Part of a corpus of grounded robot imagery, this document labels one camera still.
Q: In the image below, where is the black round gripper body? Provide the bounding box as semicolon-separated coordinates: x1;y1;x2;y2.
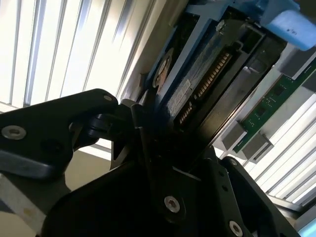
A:
37;159;218;237

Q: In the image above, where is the hard disk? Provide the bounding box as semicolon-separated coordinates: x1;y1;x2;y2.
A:
139;0;316;173

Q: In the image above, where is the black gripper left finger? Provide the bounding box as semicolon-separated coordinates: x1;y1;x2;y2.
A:
0;88;186;224

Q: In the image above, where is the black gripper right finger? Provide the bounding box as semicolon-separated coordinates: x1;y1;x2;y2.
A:
197;145;302;237

